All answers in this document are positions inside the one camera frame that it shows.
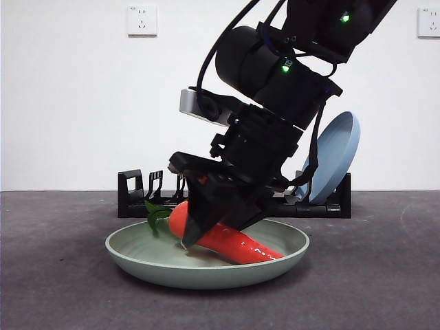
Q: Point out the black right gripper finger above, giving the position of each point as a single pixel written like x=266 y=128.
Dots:
x=245 y=216
x=206 y=209

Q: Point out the orange plastic carrot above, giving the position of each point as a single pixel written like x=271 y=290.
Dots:
x=240 y=244

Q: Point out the green plate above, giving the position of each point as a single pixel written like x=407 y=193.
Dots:
x=206 y=275

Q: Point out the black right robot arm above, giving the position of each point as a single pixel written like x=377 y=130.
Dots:
x=261 y=68

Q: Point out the black plate rack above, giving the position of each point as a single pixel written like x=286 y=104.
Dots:
x=130 y=208

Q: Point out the blue plate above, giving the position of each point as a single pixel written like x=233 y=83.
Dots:
x=340 y=144

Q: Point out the pale grey camera box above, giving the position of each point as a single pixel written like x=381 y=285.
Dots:
x=189 y=103

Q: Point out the white wall socket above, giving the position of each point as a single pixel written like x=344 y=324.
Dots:
x=429 y=22
x=142 y=20

